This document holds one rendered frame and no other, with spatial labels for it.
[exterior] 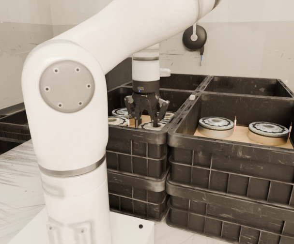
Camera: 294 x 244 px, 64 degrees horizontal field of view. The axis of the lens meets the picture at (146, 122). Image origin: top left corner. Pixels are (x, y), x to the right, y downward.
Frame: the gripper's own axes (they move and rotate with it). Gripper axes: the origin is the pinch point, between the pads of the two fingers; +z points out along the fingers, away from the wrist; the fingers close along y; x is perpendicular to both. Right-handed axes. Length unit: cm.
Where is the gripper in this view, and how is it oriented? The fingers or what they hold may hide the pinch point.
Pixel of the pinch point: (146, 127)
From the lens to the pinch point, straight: 69.5
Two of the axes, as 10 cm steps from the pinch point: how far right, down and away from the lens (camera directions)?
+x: 4.6, -3.1, 8.3
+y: 8.9, 1.6, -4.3
